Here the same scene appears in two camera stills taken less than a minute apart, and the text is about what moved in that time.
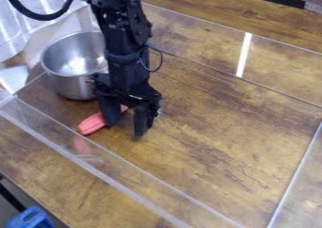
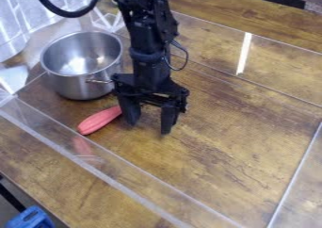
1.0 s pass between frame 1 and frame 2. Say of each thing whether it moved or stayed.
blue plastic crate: stayed
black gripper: moved
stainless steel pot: stayed
